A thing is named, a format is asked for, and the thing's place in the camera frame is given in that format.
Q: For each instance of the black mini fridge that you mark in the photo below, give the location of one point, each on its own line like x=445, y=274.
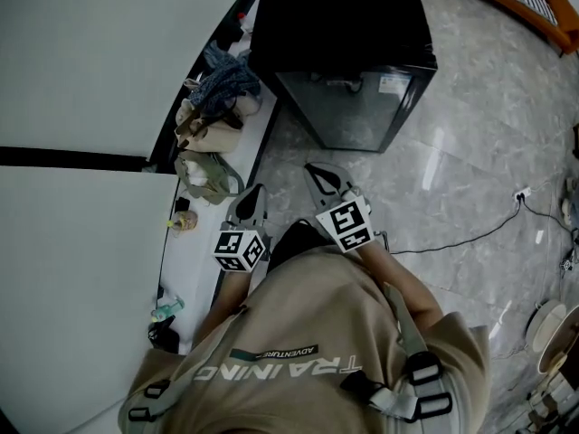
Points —
x=339, y=25

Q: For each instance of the white crumpled cloth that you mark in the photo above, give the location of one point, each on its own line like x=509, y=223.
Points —
x=197, y=174

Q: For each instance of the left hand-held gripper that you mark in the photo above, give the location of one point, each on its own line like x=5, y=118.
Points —
x=237, y=249

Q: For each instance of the blue plaid shirt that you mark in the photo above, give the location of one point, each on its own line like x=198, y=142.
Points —
x=226, y=82

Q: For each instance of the black trousers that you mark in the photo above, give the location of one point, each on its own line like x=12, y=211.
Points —
x=294, y=242

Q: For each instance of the grey harness with black buckles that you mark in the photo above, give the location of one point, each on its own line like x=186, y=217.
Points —
x=409, y=328

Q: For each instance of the black handbag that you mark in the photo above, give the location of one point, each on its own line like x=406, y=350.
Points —
x=164, y=337

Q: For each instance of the white roller blind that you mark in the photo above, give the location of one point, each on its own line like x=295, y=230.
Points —
x=113, y=52
x=77, y=278

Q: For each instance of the white ledge with black edge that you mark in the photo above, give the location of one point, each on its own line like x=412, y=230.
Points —
x=203, y=251

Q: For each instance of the red-capped clear bottle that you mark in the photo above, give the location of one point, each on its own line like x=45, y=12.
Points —
x=246, y=25

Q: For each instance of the light cloth bag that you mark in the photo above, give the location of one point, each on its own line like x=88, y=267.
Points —
x=251, y=106

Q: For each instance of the small black box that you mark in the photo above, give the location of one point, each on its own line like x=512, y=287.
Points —
x=183, y=204

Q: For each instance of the white power strip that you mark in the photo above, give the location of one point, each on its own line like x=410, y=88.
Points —
x=522, y=193

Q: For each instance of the beige printed t-shirt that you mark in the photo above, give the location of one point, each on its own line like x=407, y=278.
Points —
x=294, y=314

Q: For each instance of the person's left forearm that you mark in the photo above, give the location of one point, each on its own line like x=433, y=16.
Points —
x=228, y=292

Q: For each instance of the small black white device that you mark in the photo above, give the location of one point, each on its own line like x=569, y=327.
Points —
x=566, y=266

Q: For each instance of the olive green shoulder bag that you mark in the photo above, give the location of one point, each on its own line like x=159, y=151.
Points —
x=217, y=188

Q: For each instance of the orange sofa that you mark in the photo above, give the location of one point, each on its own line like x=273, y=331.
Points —
x=567, y=25

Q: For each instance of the beige tote bag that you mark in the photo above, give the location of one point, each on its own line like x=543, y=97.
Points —
x=217, y=136

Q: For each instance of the person's right forearm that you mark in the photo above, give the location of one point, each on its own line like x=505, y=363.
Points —
x=402, y=287

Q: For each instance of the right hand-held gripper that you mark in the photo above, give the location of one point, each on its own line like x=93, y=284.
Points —
x=346, y=222

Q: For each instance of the mint green water bottle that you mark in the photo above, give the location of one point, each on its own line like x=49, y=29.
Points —
x=167, y=310

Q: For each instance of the wooden shelf rack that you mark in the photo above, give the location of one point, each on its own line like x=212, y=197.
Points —
x=576, y=143

